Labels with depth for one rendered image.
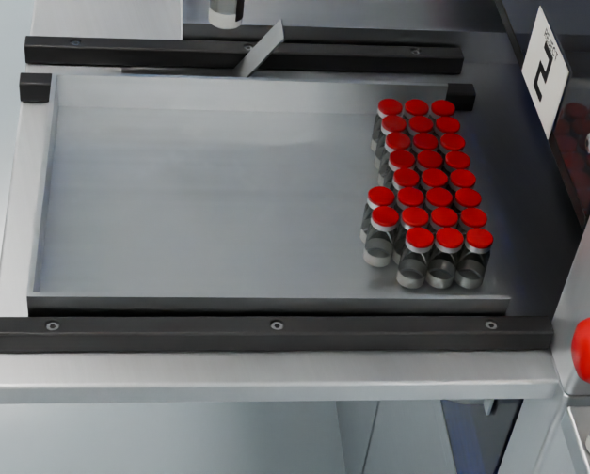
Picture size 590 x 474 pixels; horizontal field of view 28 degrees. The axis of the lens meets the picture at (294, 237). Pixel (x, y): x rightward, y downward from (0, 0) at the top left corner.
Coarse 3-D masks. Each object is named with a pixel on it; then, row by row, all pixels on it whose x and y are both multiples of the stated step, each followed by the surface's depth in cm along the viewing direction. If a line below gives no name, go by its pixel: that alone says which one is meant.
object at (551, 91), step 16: (544, 16) 87; (544, 32) 87; (528, 48) 91; (528, 64) 91; (544, 64) 87; (560, 64) 84; (528, 80) 91; (560, 80) 84; (544, 96) 87; (560, 96) 84; (544, 112) 87; (544, 128) 87
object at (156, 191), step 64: (64, 128) 99; (128, 128) 100; (192, 128) 101; (256, 128) 102; (320, 128) 102; (64, 192) 93; (128, 192) 94; (192, 192) 95; (256, 192) 95; (320, 192) 96; (64, 256) 88; (128, 256) 89; (192, 256) 89; (256, 256) 90; (320, 256) 91
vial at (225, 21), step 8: (216, 0) 75; (224, 0) 75; (232, 0) 75; (216, 8) 76; (224, 8) 75; (232, 8) 75; (216, 16) 76; (224, 16) 76; (232, 16) 76; (216, 24) 76; (224, 24) 76; (232, 24) 76; (240, 24) 77
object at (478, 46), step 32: (192, 0) 115; (256, 0) 116; (288, 0) 117; (320, 0) 117; (352, 0) 118; (384, 0) 118; (416, 0) 119; (448, 0) 120; (480, 0) 120; (192, 32) 107; (224, 32) 107; (256, 32) 108; (288, 32) 108; (320, 32) 108; (352, 32) 109; (384, 32) 109; (416, 32) 109; (448, 32) 110; (480, 32) 110
